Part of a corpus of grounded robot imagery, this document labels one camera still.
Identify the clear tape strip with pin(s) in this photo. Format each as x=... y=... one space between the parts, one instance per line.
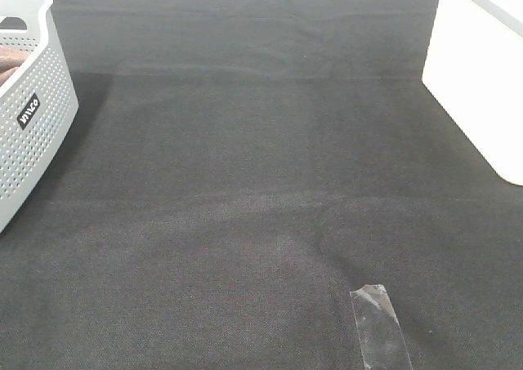
x=382 y=343

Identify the white perforated plastic basket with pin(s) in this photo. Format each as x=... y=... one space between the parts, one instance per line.
x=38 y=102

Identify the white box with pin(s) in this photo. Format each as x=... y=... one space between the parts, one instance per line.
x=474 y=70

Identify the brown towel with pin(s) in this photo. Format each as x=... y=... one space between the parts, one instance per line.
x=10 y=60

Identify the dark grey table cloth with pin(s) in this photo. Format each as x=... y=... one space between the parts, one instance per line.
x=235 y=170

